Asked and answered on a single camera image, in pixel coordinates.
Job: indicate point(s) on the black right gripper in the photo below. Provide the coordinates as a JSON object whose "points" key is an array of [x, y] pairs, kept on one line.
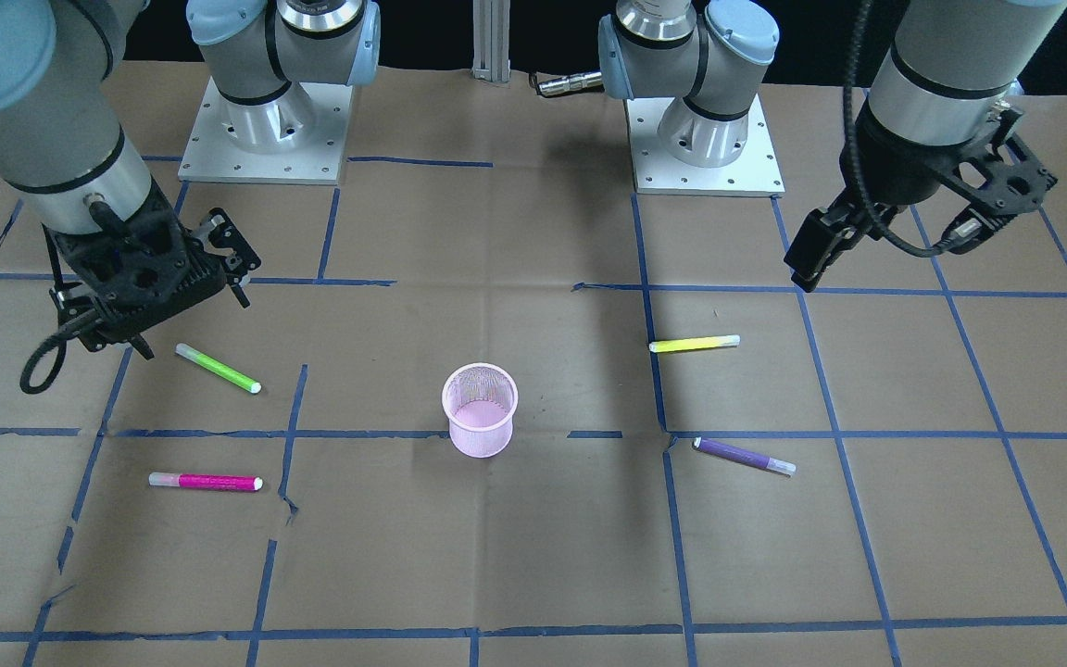
{"points": [[221, 243]]}

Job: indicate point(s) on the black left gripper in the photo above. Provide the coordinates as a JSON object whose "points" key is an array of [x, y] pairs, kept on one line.
{"points": [[899, 179]]}

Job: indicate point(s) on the pink pen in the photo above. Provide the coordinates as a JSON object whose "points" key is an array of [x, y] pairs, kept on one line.
{"points": [[212, 482]]}

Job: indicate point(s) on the purple pen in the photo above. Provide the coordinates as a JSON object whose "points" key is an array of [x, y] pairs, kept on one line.
{"points": [[741, 456]]}

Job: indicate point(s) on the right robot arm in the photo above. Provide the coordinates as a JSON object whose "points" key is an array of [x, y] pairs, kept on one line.
{"points": [[63, 149]]}

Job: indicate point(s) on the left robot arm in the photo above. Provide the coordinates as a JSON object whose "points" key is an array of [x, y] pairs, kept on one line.
{"points": [[947, 70]]}

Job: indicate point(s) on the pink mesh cup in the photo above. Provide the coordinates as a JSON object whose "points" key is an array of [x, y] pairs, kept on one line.
{"points": [[480, 402]]}

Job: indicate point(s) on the green pen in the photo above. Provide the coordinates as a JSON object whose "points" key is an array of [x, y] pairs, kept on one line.
{"points": [[225, 372]]}

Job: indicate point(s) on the yellow pen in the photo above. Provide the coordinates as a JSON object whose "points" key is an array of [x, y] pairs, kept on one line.
{"points": [[684, 345]]}

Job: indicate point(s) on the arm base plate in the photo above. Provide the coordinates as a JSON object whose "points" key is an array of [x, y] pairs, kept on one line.
{"points": [[298, 139], [676, 152]]}

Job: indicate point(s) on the aluminium frame post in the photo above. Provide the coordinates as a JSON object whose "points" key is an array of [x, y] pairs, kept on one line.
{"points": [[490, 40]]}

